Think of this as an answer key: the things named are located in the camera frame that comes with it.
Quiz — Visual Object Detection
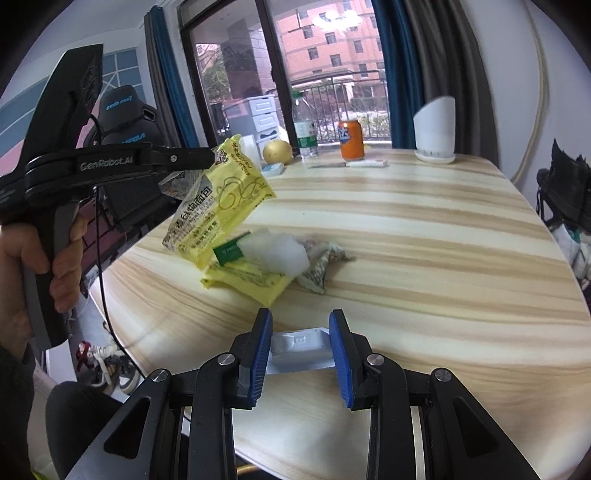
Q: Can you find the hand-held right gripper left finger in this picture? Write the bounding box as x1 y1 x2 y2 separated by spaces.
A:
65 308 274 480

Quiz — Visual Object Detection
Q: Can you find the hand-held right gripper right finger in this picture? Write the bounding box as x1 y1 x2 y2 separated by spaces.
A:
329 310 541 480

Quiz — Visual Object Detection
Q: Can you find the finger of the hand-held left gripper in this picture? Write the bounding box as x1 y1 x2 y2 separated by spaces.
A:
150 144 218 171

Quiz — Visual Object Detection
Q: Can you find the white plastic tray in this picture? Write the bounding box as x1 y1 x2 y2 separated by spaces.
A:
268 327 334 374

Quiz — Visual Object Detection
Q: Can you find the yellow printed snack packet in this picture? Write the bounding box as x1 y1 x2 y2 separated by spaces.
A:
159 135 277 270

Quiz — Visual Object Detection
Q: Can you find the printed wrapper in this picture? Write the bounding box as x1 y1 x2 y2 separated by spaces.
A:
295 237 356 294

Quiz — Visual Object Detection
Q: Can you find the person's left hand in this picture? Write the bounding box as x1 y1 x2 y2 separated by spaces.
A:
0 217 89 358

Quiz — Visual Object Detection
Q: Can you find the yellow flat snack packet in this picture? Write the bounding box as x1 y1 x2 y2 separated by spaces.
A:
201 258 294 306

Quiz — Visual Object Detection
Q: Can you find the blue curtain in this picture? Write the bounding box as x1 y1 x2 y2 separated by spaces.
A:
150 6 200 149
372 0 423 148

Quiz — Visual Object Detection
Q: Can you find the black gaming chair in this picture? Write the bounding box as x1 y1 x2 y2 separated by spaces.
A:
90 84 162 151

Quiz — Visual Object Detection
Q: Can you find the white drawer cabinet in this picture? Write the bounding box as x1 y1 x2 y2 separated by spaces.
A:
242 95 280 139

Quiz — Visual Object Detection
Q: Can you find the yellow round fruit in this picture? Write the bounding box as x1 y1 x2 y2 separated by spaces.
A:
262 140 294 166

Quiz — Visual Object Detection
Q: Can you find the green wrapper piece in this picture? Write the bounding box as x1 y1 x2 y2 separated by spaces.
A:
213 233 252 267

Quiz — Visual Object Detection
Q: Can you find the grey curtain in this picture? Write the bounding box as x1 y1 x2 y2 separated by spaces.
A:
143 9 162 112
406 0 499 167

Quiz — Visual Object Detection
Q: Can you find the clear plastic bottle green label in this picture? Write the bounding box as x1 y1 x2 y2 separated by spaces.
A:
292 90 319 160

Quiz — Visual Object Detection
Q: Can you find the grey white sneaker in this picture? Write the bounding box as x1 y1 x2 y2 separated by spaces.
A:
76 339 141 395

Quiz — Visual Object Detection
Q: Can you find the balcony metal railing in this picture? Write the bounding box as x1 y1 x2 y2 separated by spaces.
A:
291 76 389 139

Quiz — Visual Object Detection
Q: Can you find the orange soda can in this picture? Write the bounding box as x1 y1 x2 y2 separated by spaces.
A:
339 119 365 161

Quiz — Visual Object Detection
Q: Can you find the person's black trouser leg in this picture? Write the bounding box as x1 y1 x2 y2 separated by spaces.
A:
45 382 139 480

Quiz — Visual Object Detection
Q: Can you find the white slanted cylinder container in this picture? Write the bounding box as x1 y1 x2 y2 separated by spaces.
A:
412 95 457 164

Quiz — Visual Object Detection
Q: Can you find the white shoes pile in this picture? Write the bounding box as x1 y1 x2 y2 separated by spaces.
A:
551 222 591 282

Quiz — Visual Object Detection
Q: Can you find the black jagged bag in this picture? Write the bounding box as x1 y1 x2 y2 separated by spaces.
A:
536 138 591 232

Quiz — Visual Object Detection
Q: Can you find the black cable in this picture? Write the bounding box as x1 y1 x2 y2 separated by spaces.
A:
87 113 144 377

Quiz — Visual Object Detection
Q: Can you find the black sliding door frame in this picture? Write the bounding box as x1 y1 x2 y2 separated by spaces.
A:
178 0 393 149

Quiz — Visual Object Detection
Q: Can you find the cream hose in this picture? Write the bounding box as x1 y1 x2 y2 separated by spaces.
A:
510 18 550 183

